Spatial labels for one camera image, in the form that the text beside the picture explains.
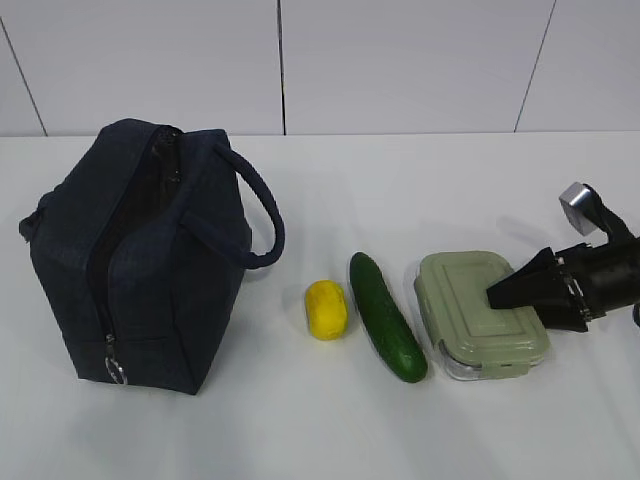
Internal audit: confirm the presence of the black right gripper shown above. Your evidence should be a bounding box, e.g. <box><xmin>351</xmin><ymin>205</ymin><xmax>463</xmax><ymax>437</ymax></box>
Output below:
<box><xmin>487</xmin><ymin>239</ymin><xmax>639</xmax><ymax>332</ymax></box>

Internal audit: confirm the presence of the glass container green lid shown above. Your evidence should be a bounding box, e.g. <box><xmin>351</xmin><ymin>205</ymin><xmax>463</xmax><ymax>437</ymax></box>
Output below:
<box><xmin>414</xmin><ymin>250</ymin><xmax>550</xmax><ymax>381</ymax></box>

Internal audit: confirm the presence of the green cucumber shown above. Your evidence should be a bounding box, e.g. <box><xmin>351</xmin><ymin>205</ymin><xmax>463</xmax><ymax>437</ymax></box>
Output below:
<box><xmin>349</xmin><ymin>252</ymin><xmax>429</xmax><ymax>384</ymax></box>

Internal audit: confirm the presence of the yellow lemon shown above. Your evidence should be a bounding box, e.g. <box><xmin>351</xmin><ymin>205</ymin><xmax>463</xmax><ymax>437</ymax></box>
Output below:
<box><xmin>304</xmin><ymin>280</ymin><xmax>348</xmax><ymax>341</ymax></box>

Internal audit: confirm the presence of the navy blue lunch bag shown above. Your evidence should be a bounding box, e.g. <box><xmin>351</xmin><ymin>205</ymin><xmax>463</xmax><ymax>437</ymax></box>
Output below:
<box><xmin>19</xmin><ymin>119</ymin><xmax>285</xmax><ymax>395</ymax></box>

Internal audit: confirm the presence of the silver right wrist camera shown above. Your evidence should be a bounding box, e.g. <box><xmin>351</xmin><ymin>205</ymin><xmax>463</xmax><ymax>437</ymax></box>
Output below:
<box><xmin>559</xmin><ymin>182</ymin><xmax>604</xmax><ymax>236</ymax></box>

